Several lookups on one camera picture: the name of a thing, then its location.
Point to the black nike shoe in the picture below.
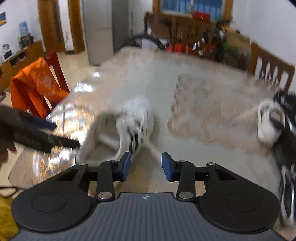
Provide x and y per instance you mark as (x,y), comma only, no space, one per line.
(287,102)

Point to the wooden chair by wall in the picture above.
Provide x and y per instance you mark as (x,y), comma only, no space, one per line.
(272,68)

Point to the black bicycle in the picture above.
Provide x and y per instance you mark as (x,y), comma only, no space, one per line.
(145,41)

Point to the wooden sideboard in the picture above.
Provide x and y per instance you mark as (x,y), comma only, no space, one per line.
(18,61)

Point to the cream shoelace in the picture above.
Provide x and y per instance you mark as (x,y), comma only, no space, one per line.
(150,145)

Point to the orange bag on chair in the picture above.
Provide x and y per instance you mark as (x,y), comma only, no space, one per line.
(37,88)

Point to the blue water dispenser bottle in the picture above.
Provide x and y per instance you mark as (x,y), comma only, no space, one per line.
(23,28)

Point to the silver refrigerator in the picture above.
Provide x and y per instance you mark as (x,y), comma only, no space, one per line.
(105,26)

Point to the person's left hand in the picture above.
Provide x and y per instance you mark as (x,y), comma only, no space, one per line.
(5,147)

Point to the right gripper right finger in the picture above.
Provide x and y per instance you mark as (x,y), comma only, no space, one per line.
(185,173)

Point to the white black-striped sneaker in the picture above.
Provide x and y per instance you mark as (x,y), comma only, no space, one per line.
(132,127)

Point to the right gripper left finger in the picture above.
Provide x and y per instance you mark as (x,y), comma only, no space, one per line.
(107,173)

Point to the white microwave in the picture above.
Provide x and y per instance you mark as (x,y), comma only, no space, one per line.
(6,54)

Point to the red wooden chair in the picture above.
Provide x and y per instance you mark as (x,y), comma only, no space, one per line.
(53,76)

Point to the framed landscape picture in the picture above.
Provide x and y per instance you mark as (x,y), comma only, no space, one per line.
(3,18)

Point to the wooden dining chair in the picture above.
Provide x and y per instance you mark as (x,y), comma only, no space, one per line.
(192,36)

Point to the yellow sleeve forearm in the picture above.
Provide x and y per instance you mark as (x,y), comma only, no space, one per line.
(8,227)

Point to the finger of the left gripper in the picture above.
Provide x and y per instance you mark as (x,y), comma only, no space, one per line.
(36,123)
(64,142)

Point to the wooden bench chair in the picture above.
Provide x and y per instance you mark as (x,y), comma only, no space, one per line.
(159,25)

